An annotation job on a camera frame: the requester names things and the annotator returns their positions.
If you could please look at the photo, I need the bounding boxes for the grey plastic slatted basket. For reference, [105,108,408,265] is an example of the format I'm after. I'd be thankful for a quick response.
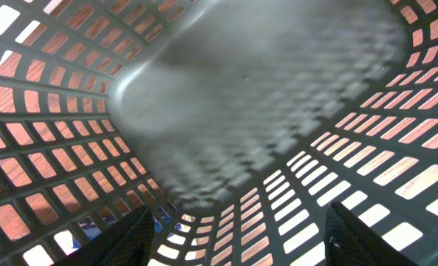
[0,0,438,265]

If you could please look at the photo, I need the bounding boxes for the colourful Kleenex tissue multipack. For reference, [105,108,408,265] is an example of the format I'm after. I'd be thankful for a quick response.
[53,207,171,255]

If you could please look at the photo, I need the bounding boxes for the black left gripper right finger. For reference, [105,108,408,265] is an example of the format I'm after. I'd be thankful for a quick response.
[324,202,416,266]

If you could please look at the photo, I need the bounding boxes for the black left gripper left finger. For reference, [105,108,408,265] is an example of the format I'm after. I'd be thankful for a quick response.
[54,206,154,266]

